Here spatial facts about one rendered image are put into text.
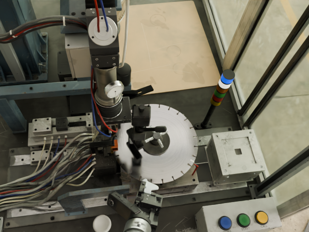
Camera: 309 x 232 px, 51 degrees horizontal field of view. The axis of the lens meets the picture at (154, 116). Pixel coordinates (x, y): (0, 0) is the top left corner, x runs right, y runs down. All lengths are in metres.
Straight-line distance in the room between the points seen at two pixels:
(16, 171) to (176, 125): 0.68
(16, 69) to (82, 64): 0.77
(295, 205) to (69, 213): 0.84
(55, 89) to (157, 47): 0.69
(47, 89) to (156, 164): 0.49
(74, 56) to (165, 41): 1.01
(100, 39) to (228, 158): 0.81
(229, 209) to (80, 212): 0.58
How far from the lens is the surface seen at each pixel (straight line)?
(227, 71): 1.19
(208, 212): 1.24
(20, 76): 1.62
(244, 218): 1.26
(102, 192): 1.12
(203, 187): 1.40
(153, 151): 1.20
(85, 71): 0.86
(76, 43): 0.80
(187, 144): 1.24
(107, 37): 0.68
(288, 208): 1.30
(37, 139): 1.41
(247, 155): 1.35
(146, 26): 1.83
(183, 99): 1.58
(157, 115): 1.28
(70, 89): 1.24
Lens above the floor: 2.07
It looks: 61 degrees down
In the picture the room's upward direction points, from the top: 10 degrees clockwise
